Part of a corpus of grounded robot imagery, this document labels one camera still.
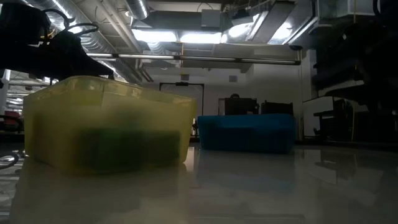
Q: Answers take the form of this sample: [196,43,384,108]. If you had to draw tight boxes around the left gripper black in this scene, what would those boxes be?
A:
[46,30,115,78]

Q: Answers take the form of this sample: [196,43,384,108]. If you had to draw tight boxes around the small green stud brick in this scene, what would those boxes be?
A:
[76,127,147,170]

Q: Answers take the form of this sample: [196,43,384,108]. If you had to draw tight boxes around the yellow translucent plastic bin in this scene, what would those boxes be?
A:
[23,75,198,174]

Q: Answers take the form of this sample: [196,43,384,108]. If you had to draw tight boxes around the ceiling light panel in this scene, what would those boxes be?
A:
[132,28,225,45]

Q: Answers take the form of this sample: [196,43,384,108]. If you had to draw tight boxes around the grey ceiling pipe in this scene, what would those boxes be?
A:
[85,52,302,66]

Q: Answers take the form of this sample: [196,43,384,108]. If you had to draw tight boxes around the grey ceiling box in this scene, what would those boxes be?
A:
[201,9,222,29]

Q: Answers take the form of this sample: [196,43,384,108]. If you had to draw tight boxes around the black computer monitor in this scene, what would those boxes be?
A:
[223,97,259,116]
[260,100,294,115]

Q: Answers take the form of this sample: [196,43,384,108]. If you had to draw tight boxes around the teal plastic bin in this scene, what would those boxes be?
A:
[197,113,296,154]

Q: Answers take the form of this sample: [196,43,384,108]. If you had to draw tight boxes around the white table cover sheet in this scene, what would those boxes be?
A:
[0,141,398,224]

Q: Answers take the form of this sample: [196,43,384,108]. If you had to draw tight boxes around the white overhead beam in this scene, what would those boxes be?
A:
[288,0,377,51]

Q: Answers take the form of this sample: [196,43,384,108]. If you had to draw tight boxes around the white board panel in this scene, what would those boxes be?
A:
[302,95,335,138]

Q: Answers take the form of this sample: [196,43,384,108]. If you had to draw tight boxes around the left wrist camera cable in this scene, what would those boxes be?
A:
[42,8,100,35]

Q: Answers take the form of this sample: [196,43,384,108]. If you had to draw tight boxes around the round silver ceiling duct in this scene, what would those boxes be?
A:
[125,0,150,21]

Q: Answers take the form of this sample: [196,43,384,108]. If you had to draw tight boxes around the black rectangular frame stand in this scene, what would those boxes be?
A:
[159,81,206,118]

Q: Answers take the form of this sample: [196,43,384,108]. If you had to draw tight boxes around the yellow hanging cable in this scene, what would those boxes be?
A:
[350,105,357,141]

